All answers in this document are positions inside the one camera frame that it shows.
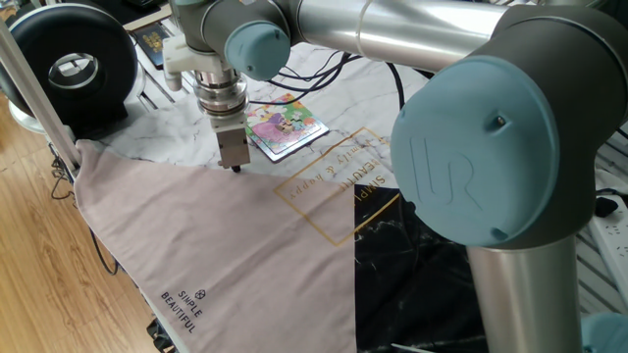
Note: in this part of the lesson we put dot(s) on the thin white stick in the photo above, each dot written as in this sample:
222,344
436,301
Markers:
412,348

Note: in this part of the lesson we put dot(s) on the black power plug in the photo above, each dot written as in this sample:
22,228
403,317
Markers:
606,206

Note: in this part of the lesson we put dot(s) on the white power strip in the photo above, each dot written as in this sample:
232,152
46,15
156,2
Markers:
613,245

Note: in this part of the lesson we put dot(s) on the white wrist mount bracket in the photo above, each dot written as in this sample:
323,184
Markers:
186,56

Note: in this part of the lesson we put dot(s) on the colourful fairy puzzle board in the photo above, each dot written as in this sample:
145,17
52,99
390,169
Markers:
289,142

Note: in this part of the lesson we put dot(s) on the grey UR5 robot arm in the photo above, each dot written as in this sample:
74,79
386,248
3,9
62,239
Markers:
466,147

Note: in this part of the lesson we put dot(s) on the silver Schunk gripper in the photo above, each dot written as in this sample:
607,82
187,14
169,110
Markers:
233,147

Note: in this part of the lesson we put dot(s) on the marble pink black tablecloth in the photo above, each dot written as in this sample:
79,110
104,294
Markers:
221,235

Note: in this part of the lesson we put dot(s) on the black booklet with gold print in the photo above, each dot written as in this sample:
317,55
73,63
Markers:
149,41

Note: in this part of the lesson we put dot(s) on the aluminium corner post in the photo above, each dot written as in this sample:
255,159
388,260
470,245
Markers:
34,93

